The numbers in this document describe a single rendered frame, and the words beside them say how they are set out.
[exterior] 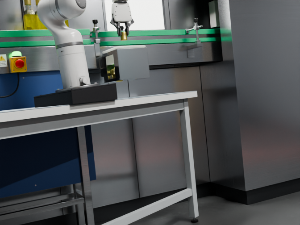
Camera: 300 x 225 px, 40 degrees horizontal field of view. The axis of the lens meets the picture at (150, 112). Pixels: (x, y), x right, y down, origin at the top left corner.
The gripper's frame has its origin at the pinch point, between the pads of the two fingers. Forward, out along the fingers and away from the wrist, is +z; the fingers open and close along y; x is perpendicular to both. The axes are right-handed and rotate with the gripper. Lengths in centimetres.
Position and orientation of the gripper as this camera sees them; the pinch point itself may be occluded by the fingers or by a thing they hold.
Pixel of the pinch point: (123, 31)
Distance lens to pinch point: 225.7
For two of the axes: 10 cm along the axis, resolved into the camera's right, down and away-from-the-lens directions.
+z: 1.0, 9.9, 0.5
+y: -9.0, 1.1, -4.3
